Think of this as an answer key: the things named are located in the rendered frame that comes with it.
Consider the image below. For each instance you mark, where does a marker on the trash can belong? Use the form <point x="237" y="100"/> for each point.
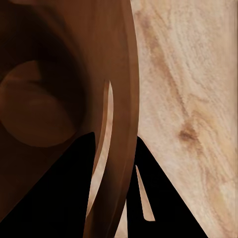
<point x="57" y="59"/>

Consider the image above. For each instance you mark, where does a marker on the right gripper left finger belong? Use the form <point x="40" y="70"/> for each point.
<point x="56" y="206"/>

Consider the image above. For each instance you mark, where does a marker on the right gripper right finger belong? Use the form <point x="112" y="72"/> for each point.
<point x="173" y="219"/>

